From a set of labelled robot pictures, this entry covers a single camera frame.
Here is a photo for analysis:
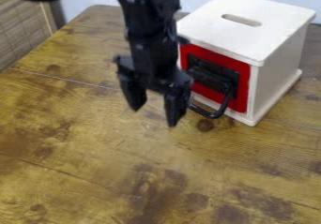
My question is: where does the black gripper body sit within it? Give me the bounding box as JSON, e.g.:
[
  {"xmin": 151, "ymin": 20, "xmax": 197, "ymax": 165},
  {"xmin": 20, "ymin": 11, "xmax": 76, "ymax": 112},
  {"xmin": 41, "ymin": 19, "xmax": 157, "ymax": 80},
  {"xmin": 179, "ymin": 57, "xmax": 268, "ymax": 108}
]
[{"xmin": 115, "ymin": 0, "xmax": 191, "ymax": 95}]

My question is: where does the red drawer front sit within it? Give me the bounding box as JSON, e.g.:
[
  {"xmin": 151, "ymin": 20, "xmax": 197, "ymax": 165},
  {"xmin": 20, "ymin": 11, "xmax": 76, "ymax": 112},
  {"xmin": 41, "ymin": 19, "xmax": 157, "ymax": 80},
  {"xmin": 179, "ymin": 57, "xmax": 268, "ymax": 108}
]
[{"xmin": 179, "ymin": 44, "xmax": 251, "ymax": 112}]

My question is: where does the black metal drawer handle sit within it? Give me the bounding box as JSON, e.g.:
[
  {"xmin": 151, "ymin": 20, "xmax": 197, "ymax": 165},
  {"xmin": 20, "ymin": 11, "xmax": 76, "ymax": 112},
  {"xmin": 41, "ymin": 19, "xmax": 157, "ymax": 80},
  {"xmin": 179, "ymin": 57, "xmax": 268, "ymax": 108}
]
[{"xmin": 187, "ymin": 54, "xmax": 239, "ymax": 119}]

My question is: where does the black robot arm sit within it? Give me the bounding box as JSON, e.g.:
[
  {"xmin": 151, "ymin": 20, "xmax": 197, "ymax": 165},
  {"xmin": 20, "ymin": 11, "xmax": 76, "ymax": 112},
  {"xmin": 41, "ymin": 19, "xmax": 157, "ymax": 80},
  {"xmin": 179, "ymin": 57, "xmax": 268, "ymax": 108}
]
[{"xmin": 113, "ymin": 0, "xmax": 192, "ymax": 127}]

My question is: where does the white wooden box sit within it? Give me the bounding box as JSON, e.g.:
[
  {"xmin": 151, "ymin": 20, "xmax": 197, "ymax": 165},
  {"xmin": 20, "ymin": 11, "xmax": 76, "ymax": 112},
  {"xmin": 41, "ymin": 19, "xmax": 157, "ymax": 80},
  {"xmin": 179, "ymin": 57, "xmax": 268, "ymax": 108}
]
[{"xmin": 177, "ymin": 0, "xmax": 315, "ymax": 127}]

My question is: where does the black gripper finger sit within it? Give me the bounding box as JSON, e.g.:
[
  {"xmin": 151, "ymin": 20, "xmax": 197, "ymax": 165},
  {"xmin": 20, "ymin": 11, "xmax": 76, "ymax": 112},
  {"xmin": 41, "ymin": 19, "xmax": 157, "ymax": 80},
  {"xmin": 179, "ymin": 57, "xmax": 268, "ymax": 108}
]
[
  {"xmin": 119, "ymin": 75, "xmax": 147, "ymax": 112},
  {"xmin": 164, "ymin": 88, "xmax": 191, "ymax": 127}
]

